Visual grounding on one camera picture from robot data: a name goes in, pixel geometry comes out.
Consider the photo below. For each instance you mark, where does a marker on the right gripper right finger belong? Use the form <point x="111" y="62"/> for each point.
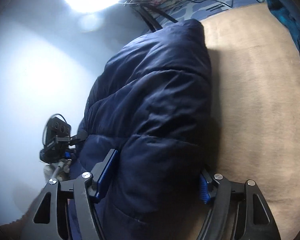
<point x="253" y="217"/>

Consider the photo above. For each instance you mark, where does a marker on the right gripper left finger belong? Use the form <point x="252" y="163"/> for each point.
<point x="49" y="218"/>

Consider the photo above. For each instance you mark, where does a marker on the navy blue puffer jacket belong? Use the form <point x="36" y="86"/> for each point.
<point x="152" y="103"/>

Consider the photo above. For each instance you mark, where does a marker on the left white gloved hand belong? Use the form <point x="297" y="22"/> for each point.
<point x="59" y="170"/>

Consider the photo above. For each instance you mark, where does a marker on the blue patterned bed sheet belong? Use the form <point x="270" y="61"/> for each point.
<point x="202" y="9"/>

